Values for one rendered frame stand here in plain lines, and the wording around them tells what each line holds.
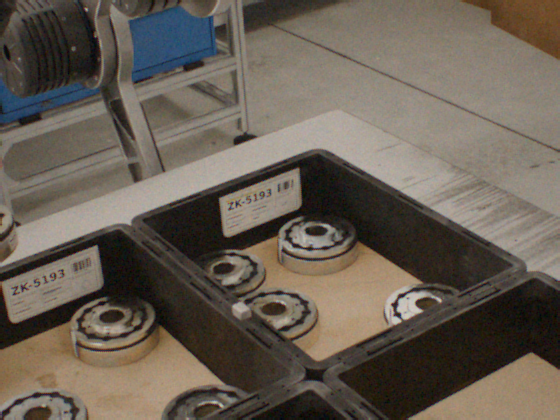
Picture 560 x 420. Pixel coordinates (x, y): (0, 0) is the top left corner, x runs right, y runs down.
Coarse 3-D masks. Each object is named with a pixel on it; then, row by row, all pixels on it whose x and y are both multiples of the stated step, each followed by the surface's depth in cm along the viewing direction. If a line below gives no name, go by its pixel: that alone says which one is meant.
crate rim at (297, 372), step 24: (72, 240) 138; (96, 240) 138; (144, 240) 136; (24, 264) 134; (168, 264) 131; (192, 288) 127; (216, 312) 123; (264, 336) 118; (288, 360) 114; (288, 384) 111; (240, 408) 108
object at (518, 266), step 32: (288, 160) 152; (384, 192) 143; (448, 224) 135; (512, 256) 128; (224, 288) 126; (480, 288) 123; (256, 320) 120; (416, 320) 118; (288, 352) 115; (352, 352) 114
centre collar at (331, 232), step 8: (304, 224) 149; (312, 224) 149; (320, 224) 149; (328, 224) 149; (304, 232) 148; (328, 232) 147; (304, 240) 147; (312, 240) 146; (320, 240) 146; (328, 240) 146
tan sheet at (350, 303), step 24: (264, 264) 149; (360, 264) 147; (384, 264) 147; (288, 288) 143; (312, 288) 143; (336, 288) 143; (360, 288) 142; (384, 288) 142; (336, 312) 138; (360, 312) 138; (336, 336) 134; (360, 336) 133
